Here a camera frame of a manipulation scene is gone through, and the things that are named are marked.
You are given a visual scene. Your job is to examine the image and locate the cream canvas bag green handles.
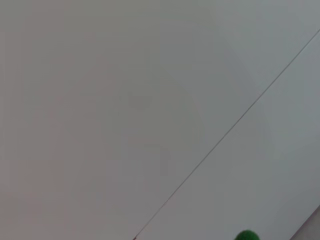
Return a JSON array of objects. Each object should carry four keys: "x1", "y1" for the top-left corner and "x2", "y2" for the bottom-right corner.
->
[{"x1": 234, "y1": 229, "x2": 261, "y2": 240}]

